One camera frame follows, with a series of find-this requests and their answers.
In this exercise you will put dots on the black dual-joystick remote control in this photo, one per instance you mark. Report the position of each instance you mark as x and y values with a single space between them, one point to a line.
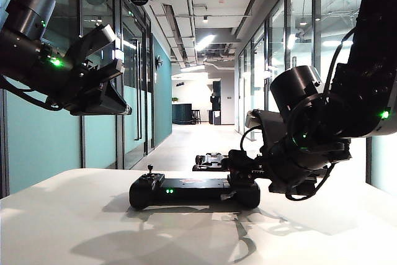
192 190

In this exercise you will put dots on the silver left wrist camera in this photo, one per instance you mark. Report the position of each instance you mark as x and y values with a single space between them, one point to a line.
107 33

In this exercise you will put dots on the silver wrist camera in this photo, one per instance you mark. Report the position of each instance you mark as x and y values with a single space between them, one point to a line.
107 33
254 120

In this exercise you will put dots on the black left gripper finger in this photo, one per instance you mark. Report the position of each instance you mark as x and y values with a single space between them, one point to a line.
114 99

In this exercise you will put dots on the dark bar stool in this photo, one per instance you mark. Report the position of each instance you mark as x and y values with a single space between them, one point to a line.
196 116

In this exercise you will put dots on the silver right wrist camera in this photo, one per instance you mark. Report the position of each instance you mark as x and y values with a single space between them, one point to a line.
254 120

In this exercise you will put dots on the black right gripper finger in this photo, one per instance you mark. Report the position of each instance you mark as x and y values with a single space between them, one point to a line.
243 176
239 159

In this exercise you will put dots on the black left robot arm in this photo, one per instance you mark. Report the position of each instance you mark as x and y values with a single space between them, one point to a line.
28 7

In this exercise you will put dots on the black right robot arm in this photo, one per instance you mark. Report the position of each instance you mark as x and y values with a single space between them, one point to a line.
366 91

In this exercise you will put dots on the small green potted plant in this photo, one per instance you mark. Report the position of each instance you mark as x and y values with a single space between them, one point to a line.
175 100

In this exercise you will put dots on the long linear ceiling light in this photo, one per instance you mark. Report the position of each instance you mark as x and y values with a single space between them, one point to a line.
204 42

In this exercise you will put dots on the dark bar counter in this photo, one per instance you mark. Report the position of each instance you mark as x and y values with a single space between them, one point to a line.
182 113

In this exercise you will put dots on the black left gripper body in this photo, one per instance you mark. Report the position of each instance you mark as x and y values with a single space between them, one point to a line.
90 94

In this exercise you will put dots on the black quadruped robot dog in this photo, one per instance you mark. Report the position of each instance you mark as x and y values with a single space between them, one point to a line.
209 161

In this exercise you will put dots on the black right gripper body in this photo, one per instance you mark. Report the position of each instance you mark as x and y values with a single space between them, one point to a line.
297 162

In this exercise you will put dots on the black standing kiosk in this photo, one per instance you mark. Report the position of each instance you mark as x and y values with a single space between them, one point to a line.
216 110

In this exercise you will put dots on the black ceiling spot light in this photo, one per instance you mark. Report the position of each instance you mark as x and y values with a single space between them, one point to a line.
205 19

